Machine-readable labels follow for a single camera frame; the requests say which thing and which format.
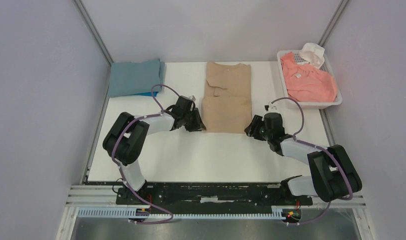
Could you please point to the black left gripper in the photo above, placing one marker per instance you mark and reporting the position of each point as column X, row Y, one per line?
column 198, row 125

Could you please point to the folded grey-blue t shirt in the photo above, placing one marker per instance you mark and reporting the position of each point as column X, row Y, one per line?
column 131, row 78

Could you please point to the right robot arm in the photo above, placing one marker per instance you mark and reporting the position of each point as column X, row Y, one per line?
column 332, row 174

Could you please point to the beige t shirt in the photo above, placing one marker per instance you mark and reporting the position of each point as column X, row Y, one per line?
column 227, row 101

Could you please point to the white plastic basket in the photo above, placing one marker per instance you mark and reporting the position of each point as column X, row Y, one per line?
column 325, row 67

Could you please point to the pink t shirt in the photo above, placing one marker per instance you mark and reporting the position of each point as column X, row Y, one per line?
column 305, row 83

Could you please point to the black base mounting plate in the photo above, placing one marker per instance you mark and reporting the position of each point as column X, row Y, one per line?
column 186, row 198

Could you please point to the folded bright blue t shirt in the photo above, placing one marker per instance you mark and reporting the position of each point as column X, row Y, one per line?
column 148, row 94

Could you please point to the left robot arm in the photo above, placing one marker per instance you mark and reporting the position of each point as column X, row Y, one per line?
column 125, row 140

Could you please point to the white t shirt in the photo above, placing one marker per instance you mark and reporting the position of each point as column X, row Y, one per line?
column 313, row 54

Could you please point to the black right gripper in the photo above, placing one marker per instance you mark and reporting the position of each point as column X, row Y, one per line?
column 257, row 126

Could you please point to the white slotted cable duct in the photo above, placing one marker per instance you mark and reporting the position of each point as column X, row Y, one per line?
column 135, row 213

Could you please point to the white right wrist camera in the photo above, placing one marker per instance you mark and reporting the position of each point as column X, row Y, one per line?
column 270, row 108

